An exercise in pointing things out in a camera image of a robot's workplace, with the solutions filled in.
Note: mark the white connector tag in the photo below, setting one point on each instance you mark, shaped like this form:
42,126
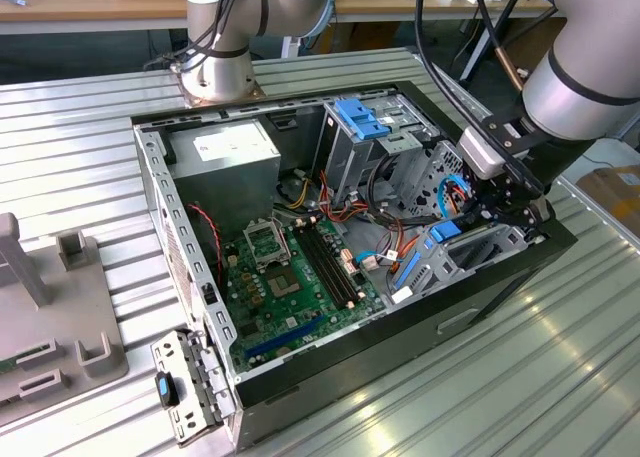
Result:
403,294

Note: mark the cardboard box with label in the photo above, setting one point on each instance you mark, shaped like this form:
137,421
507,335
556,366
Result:
617,199

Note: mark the grey power supply unit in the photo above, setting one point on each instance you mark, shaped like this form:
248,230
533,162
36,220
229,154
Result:
227,177

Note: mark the grey slot bracket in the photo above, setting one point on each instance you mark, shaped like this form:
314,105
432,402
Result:
175,352

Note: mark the wooden desk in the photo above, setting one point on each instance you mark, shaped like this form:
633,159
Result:
75,7
380,7

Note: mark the black blue bracket latch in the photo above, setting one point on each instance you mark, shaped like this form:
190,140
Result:
167,388

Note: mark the large cardboard box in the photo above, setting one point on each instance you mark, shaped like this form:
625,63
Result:
540,32

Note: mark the green RAM stick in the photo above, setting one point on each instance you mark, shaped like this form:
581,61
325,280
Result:
10,363

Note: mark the CPU socket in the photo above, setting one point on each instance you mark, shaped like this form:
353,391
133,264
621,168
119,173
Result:
265,239

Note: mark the black RAM slot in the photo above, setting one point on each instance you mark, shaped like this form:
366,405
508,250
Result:
323,268
337,262

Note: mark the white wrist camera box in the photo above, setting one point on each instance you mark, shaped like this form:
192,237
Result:
480,152

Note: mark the blue drive bay latch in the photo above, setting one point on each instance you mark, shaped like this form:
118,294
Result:
362,118

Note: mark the white low table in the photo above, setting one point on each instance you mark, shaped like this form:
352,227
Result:
620,152

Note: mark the black PC case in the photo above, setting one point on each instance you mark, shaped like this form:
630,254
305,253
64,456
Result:
385,349

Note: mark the grey parts rack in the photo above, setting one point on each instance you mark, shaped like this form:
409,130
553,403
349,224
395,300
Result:
60,302

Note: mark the square chipset chip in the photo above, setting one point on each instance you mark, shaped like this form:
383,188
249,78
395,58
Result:
285,285

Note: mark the blue expansion slot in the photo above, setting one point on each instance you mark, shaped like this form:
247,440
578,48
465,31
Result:
286,338

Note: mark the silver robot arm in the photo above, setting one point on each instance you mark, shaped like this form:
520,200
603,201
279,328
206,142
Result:
580,67

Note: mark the green motherboard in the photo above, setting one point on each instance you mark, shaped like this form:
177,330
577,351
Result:
305,309

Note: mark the grey optical drive cage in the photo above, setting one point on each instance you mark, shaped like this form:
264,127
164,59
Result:
350,164

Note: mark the grey metal disk bay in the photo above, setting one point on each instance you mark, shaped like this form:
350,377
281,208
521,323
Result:
492,242

